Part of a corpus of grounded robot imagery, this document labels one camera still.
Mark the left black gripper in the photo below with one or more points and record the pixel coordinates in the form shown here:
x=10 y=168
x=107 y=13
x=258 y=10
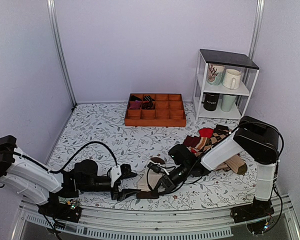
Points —
x=124 y=194

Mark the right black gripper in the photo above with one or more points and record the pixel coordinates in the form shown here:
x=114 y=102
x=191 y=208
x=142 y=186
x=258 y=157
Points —
x=168 y=185

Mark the cream and brown sock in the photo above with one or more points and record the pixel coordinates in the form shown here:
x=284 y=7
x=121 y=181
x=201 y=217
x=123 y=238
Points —
x=149 y=178

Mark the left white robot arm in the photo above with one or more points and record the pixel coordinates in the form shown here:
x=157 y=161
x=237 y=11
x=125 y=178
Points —
x=43 y=185

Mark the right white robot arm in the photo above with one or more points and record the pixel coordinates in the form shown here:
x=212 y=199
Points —
x=262 y=141

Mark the floral tablecloth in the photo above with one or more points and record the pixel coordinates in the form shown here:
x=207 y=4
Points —
x=98 y=132

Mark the striped maroon sock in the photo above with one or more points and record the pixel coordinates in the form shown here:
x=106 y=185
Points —
x=196 y=143

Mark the magenta rolled sock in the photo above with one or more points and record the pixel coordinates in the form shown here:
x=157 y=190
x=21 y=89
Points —
x=135 y=105

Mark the red sock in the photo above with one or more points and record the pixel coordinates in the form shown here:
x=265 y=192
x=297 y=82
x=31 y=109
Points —
x=204 y=132

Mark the wooden compartment tray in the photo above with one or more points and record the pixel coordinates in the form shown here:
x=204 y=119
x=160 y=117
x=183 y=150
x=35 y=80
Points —
x=169 y=112

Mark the black striped rolled sock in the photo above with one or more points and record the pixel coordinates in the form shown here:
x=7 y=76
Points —
x=148 y=103

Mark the dark rolled sock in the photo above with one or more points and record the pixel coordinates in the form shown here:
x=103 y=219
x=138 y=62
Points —
x=134 y=98

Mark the brown argyle sock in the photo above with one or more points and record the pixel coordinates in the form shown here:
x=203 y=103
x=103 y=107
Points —
x=219 y=133

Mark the black mug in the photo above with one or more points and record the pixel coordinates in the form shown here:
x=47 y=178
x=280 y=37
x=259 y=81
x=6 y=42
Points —
x=211 y=101

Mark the pale green cup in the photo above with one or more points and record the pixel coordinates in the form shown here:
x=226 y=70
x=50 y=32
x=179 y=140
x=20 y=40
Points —
x=227 y=102

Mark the white metal shelf rack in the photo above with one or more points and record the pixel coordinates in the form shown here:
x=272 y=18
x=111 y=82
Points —
x=238 y=61

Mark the floral pattern mug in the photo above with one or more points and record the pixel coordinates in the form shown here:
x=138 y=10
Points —
x=215 y=74

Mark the white ceramic mug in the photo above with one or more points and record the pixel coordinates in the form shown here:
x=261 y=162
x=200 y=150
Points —
x=232 y=79

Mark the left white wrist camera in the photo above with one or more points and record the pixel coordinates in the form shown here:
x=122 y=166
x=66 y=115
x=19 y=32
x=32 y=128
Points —
x=114 y=173

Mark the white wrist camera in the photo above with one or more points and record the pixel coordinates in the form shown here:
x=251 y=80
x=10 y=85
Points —
x=114 y=173
x=157 y=168

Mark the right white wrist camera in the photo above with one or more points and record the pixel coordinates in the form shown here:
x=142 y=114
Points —
x=157 y=168

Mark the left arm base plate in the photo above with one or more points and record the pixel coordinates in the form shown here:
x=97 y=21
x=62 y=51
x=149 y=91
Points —
x=61 y=211

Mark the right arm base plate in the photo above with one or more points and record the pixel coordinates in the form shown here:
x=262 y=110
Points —
x=251 y=212

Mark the left aluminium corner post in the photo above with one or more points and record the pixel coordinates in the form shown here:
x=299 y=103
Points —
x=52 y=13

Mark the aluminium corner post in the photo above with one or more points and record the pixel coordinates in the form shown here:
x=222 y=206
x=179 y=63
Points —
x=52 y=13
x=256 y=28

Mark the right aluminium corner post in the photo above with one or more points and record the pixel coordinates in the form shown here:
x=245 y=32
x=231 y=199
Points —
x=256 y=28

